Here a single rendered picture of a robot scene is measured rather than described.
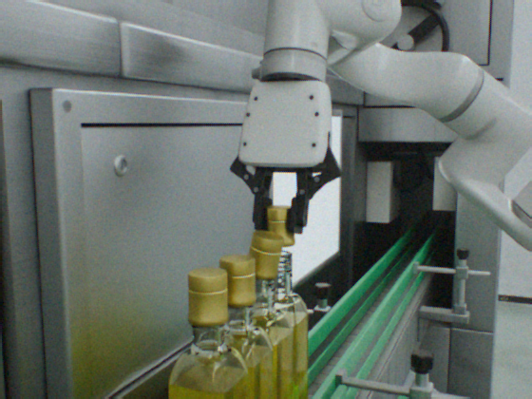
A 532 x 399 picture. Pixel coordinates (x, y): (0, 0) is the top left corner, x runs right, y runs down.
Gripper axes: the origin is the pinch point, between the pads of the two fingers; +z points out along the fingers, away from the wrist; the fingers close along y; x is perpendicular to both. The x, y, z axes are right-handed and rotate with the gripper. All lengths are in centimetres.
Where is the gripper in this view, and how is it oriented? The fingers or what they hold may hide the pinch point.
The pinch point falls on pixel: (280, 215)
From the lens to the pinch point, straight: 65.3
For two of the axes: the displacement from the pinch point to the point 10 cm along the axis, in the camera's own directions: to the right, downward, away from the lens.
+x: 3.7, 1.3, 9.2
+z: -0.9, 9.9, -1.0
